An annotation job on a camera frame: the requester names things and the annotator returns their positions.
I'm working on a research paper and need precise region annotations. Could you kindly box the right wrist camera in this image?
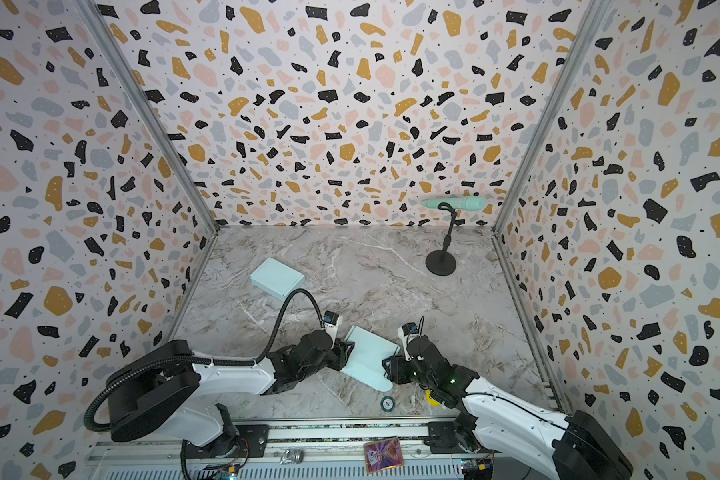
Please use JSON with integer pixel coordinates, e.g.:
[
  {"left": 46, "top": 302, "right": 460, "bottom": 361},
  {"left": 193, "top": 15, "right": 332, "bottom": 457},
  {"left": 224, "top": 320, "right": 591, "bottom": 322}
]
[{"left": 398, "top": 322, "right": 420, "bottom": 361}]

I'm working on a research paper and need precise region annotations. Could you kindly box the black corrugated left cable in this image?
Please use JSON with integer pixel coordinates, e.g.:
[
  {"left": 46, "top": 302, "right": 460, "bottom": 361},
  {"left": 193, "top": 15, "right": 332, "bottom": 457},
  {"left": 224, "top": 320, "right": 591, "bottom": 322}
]
[{"left": 83, "top": 289, "right": 326, "bottom": 433}]

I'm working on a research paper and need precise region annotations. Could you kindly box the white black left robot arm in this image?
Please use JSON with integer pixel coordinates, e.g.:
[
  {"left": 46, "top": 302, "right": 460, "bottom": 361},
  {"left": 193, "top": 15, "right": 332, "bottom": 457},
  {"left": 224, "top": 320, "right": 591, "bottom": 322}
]
[{"left": 101, "top": 329, "right": 355, "bottom": 447}]

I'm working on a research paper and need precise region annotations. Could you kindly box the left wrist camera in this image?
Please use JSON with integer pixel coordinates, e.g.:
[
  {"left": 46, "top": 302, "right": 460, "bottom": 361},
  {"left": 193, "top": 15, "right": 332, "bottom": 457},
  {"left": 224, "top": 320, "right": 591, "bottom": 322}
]
[{"left": 321, "top": 310, "right": 342, "bottom": 343}]

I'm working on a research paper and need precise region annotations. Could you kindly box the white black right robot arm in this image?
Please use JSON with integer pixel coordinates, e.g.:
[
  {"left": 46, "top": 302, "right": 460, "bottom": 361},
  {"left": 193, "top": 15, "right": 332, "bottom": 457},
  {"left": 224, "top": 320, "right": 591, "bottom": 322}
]
[{"left": 382, "top": 323, "right": 634, "bottom": 479}]

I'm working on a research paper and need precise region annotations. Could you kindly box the aluminium corner post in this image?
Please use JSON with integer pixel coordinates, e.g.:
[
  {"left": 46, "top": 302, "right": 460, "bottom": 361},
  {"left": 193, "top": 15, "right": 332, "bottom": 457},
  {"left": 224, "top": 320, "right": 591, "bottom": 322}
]
[
  {"left": 492, "top": 0, "right": 613, "bottom": 236},
  {"left": 71, "top": 1, "right": 219, "bottom": 236}
]

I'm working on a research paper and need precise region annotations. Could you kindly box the aluminium right corner post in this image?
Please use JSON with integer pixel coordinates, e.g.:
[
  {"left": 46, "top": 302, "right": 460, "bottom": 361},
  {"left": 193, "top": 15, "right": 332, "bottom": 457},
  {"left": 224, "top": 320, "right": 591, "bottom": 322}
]
[{"left": 492, "top": 0, "right": 613, "bottom": 236}]

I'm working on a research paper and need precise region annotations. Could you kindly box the yellow round sticker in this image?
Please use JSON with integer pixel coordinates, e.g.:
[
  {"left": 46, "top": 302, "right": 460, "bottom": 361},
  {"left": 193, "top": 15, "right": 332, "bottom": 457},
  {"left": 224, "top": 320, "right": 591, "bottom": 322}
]
[{"left": 425, "top": 390, "right": 441, "bottom": 406}]

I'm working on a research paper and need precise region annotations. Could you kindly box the mint paper box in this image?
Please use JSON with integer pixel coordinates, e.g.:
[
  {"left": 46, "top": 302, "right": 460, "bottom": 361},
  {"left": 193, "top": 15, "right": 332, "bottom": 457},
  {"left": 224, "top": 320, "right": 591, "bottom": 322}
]
[
  {"left": 250, "top": 258, "right": 305, "bottom": 302},
  {"left": 340, "top": 326, "right": 399, "bottom": 393}
]

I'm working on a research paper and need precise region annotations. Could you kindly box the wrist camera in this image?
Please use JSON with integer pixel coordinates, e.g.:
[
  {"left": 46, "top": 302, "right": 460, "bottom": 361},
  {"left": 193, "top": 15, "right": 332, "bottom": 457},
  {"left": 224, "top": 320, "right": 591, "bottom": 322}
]
[
  {"left": 398, "top": 322, "right": 420, "bottom": 361},
  {"left": 321, "top": 310, "right": 342, "bottom": 343}
]

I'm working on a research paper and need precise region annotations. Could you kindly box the black microphone stand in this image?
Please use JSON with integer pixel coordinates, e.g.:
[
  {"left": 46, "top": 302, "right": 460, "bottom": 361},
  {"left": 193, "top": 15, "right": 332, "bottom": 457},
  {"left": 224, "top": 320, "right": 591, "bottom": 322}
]
[{"left": 425, "top": 201, "right": 457, "bottom": 277}]

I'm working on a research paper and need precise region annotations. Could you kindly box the aluminium left corner post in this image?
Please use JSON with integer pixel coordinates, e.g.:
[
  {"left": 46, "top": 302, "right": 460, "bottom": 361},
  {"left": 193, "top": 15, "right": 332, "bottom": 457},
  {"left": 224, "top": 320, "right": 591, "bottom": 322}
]
[{"left": 71, "top": 1, "right": 219, "bottom": 236}]

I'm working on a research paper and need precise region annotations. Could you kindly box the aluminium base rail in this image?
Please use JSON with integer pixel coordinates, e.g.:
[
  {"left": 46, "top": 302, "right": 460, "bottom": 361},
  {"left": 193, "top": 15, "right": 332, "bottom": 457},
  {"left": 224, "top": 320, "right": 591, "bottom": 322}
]
[{"left": 83, "top": 415, "right": 607, "bottom": 480}]

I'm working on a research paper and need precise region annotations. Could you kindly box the purple snack packet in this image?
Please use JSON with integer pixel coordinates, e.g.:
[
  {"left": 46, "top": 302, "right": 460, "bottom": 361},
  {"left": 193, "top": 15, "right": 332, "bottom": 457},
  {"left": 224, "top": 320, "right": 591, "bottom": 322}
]
[{"left": 363, "top": 437, "right": 404, "bottom": 474}]

